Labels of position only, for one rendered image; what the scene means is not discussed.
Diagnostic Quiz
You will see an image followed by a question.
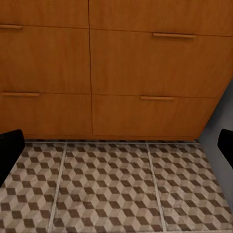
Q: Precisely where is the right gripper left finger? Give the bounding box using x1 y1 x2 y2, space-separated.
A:
0 129 25 187

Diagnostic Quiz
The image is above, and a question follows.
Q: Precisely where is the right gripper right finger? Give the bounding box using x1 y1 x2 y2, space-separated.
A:
217 129 233 168

